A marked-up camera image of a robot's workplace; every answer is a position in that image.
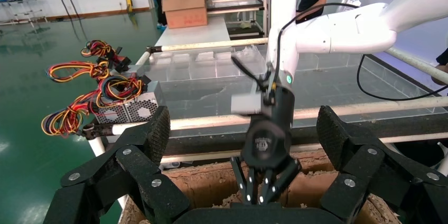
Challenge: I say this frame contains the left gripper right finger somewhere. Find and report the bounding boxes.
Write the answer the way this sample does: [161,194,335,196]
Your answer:
[316,105,448,224]

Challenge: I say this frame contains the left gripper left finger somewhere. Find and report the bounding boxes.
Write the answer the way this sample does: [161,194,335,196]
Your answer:
[42,105,191,224]

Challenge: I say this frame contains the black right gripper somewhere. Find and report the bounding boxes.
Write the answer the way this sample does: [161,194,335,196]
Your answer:
[230,112,302,206]

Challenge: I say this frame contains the person arm dark sleeve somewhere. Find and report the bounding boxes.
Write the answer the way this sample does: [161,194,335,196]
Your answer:
[432,47,448,87]

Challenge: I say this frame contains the worn cardboard divider box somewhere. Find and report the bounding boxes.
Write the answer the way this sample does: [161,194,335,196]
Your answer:
[119,148,403,224]

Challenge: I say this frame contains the dark conveyor belt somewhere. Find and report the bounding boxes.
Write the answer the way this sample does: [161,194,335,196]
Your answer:
[154,63,448,129]

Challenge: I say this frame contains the clear acrylic divider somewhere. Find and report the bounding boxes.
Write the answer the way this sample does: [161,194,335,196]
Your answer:
[148,45,368,83]

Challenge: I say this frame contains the white work table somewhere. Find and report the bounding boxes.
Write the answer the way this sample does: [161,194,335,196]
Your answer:
[155,16,232,47]

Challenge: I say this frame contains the closed brown cardboard box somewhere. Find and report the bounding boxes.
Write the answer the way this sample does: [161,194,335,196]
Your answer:
[161,0,209,30]

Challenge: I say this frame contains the grey power supply coloured cables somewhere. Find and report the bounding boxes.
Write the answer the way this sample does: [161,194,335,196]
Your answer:
[47,60,151,85]
[81,40,133,73]
[41,75,165,138]

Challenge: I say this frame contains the black conveyor side rail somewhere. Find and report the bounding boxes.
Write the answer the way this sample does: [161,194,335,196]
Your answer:
[162,113,448,157]

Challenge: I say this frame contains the black looping cable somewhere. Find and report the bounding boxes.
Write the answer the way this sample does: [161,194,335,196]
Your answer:
[356,54,448,102]

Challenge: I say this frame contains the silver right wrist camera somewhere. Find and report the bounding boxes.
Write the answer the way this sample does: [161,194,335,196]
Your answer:
[231,91,267,115]

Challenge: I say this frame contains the white conveyor frame tube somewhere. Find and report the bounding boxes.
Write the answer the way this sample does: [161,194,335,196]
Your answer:
[150,38,270,53]
[134,50,154,67]
[385,47,448,86]

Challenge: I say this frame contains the short black camera cable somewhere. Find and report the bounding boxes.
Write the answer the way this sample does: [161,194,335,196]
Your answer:
[231,56,268,93]

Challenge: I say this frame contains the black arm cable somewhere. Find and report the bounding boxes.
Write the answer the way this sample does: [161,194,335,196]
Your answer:
[274,3,361,88]

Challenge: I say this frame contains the black wall hose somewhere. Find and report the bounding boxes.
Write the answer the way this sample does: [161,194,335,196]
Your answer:
[58,0,72,22]
[66,0,83,22]

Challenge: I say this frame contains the white tube workstation frame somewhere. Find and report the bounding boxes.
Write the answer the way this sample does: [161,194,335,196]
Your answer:
[206,0,271,38]

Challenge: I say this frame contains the metal wire rack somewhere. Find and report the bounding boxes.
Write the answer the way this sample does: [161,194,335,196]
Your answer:
[0,0,49,28]

